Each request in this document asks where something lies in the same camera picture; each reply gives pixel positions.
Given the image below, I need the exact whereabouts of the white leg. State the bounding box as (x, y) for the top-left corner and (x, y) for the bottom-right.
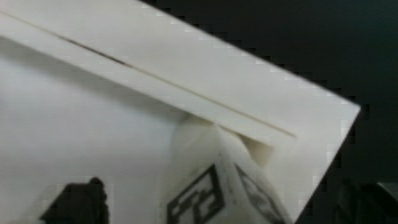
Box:
(156, 117), (293, 224)

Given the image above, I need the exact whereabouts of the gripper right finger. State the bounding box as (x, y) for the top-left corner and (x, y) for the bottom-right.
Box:
(335, 181), (398, 224)

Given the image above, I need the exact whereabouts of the white square tabletop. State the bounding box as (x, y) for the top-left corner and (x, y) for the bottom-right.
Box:
(0, 36), (190, 224)

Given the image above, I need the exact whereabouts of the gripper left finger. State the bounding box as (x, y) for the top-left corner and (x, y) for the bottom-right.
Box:
(39, 177), (110, 224)

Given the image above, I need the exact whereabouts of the white U-shaped fence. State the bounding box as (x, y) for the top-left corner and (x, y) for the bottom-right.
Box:
(0, 0), (360, 215)

